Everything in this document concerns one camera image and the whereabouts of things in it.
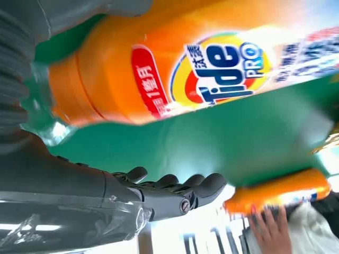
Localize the person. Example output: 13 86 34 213
287 190 339 254

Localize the ribbed grey right arm sleeve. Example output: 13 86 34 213
0 7 51 157

